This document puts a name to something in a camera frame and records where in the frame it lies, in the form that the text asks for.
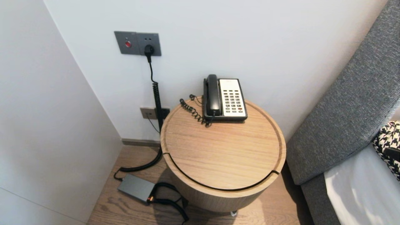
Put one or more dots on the black power plug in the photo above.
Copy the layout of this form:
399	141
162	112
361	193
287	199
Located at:
149	50

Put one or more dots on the white bed sheet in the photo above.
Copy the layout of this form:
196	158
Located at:
368	193

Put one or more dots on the grey upholstered headboard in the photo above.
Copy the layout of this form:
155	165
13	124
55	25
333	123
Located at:
343	109

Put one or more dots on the black and white desk telephone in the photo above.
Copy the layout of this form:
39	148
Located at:
232	99

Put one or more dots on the dark wall outlet plate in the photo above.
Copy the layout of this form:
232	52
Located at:
166	112

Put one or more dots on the grey baseboard strip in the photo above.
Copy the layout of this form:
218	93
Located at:
137	143

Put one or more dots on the beige wall data outlet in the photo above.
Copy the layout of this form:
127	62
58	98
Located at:
147	113

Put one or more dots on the black white houndstooth pillow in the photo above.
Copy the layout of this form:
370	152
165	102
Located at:
389	137

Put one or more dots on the round wooden side table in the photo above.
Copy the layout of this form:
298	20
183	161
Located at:
218	200
218	150

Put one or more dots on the grey wall socket panel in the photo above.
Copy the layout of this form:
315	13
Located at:
125	38

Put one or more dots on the grey power adapter brick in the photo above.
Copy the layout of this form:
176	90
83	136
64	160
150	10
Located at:
136	187

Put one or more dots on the black telephone handset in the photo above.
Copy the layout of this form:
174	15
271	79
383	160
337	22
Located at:
213	93

